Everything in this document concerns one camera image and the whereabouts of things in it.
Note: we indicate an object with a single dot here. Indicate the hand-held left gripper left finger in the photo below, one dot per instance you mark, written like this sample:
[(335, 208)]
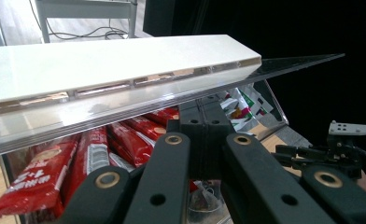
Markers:
[(193, 124)]

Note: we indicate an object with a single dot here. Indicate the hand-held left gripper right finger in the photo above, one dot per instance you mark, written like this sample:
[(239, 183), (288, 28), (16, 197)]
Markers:
[(215, 130)]

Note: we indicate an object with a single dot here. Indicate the clear organizer box white lid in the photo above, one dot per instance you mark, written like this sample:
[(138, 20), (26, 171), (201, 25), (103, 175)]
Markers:
[(109, 65)]

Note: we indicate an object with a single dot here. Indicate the pile of white printed sachets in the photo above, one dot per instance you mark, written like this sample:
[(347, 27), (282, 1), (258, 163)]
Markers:
[(243, 107)]

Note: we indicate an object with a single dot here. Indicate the pile of mesh tea bags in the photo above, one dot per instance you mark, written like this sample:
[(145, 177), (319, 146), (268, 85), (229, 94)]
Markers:
[(204, 200)]

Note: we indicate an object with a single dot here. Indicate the dark curtain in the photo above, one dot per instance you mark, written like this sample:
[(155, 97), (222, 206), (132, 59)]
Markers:
[(265, 25)]

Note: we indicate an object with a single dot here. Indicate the pile of red sachets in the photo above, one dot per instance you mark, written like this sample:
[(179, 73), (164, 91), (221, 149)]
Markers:
[(38, 183)]

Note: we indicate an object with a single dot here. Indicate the white metal frame desk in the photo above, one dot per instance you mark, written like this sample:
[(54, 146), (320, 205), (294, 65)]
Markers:
[(84, 9)]

